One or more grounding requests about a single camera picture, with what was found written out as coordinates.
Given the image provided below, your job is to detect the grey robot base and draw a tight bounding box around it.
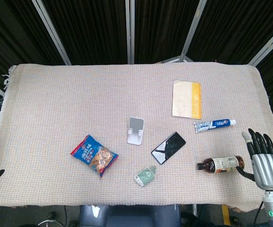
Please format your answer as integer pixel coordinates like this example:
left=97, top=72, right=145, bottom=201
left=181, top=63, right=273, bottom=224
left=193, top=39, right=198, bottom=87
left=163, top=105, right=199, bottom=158
left=79, top=204, right=181, bottom=227

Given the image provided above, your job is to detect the black folding screen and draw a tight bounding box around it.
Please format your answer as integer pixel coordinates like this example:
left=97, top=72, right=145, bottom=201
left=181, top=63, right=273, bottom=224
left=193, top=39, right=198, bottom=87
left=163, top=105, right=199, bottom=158
left=0, top=0, right=273, bottom=119

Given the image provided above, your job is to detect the beige woven tablecloth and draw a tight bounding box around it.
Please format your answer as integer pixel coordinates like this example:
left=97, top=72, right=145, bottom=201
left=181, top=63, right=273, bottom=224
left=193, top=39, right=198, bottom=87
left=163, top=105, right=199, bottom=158
left=0, top=61, right=273, bottom=212

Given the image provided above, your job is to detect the brown drink bottle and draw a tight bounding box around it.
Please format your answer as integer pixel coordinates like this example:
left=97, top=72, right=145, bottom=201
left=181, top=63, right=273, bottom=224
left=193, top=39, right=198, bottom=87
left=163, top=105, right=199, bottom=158
left=196, top=155, right=245, bottom=175

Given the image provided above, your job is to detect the black smartphone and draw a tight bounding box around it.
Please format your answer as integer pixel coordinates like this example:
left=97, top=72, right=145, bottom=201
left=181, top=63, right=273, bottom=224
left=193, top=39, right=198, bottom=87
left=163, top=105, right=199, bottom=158
left=151, top=131, right=186, bottom=165

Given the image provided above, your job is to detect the small green pouch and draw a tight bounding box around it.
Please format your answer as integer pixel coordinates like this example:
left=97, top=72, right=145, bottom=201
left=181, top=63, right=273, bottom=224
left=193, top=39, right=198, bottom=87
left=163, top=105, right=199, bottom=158
left=133, top=165, right=157, bottom=187

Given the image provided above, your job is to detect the blue red snack bag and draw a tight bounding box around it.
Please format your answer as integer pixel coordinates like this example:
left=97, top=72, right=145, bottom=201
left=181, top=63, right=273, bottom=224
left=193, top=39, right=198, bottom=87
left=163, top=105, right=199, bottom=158
left=70, top=134, right=119, bottom=178

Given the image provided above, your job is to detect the white phone stand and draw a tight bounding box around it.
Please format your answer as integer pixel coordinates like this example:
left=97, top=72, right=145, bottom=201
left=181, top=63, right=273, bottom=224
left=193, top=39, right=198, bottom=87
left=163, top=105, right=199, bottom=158
left=127, top=117, right=145, bottom=145

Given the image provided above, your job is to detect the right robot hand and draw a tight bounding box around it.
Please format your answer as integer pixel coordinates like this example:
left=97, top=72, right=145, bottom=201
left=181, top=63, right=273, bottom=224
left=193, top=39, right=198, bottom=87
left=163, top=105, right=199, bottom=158
left=236, top=128, right=273, bottom=191

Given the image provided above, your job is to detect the white yellow booklet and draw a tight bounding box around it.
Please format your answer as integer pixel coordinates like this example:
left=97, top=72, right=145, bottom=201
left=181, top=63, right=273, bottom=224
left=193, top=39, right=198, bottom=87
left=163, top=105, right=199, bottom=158
left=172, top=80, right=203, bottom=119

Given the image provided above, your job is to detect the blue white toothpaste tube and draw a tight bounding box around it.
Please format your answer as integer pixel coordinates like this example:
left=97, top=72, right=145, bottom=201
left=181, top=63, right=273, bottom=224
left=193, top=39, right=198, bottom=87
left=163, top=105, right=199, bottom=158
left=193, top=119, right=237, bottom=134

